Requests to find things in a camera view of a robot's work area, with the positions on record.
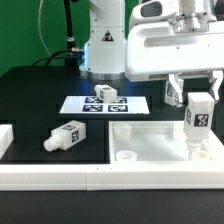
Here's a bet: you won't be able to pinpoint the white U-shaped obstacle fence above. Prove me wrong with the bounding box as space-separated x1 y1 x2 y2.
0 125 224 191

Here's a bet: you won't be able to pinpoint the white AprilTag base sheet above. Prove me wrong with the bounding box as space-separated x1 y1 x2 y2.
60 96 149 114

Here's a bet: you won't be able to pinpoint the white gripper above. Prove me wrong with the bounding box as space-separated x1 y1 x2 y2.
125 21 224 107

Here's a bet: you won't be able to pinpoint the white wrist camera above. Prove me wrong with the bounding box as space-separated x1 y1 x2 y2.
129 0 179 29

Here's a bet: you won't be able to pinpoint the white square tabletop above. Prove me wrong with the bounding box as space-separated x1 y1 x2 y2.
109 121 224 164

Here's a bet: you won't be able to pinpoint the black cables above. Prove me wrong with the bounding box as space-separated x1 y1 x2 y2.
32 0 86 68

